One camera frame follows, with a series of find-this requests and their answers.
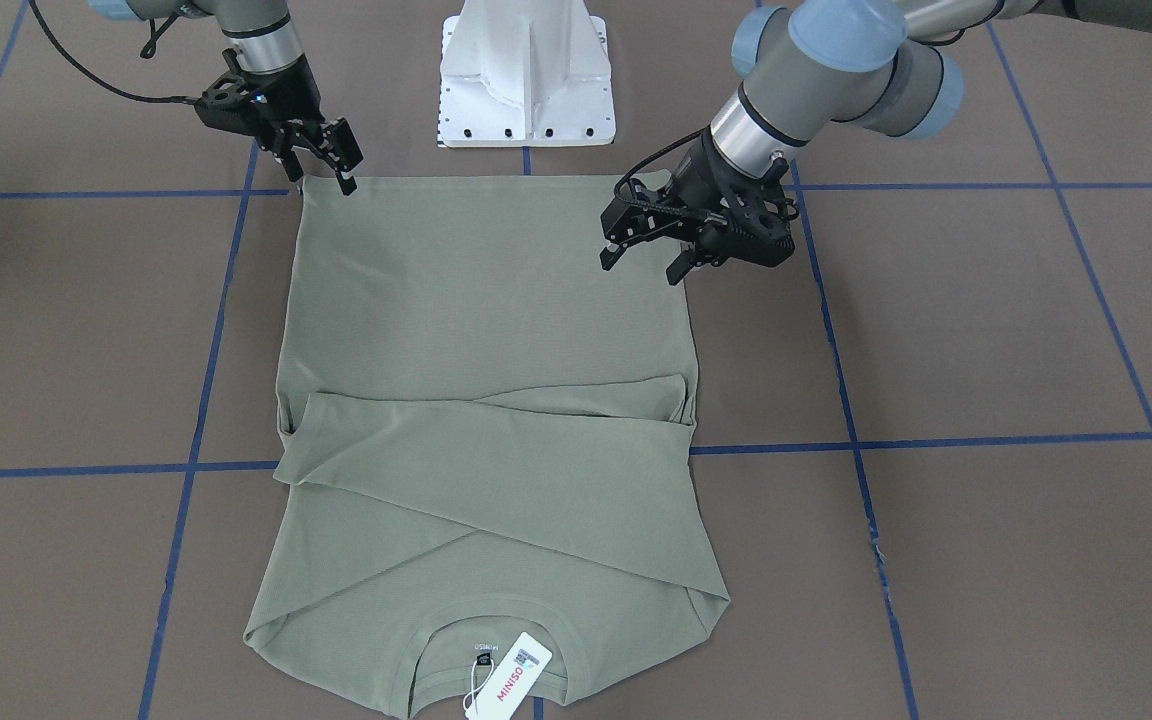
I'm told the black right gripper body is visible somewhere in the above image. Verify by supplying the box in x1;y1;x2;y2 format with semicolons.
227;53;329;156

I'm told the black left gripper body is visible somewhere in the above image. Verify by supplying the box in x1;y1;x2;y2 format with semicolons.
626;129;787;263

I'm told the olive green long-sleeve shirt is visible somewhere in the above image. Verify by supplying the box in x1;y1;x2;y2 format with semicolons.
244;176;730;719

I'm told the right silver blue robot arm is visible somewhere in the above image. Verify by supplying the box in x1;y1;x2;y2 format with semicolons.
90;1;364;196

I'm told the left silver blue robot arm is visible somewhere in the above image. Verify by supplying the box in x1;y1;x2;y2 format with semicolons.
600;1;1152;285

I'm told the white Miniso hang tag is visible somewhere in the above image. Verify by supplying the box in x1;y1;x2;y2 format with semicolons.
462;632;554;719

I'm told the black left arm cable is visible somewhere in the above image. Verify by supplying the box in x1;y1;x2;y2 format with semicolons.
614;128;708;200

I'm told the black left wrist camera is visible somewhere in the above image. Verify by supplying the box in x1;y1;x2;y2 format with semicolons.
719;159;797;268

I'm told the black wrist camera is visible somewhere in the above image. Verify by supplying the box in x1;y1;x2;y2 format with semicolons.
192;70;266;137
719;159;797;268

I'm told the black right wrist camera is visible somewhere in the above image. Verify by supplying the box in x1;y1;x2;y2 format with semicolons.
192;70;266;137

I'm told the white pedestal column base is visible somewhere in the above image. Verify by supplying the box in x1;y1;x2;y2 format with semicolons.
435;1;617;149

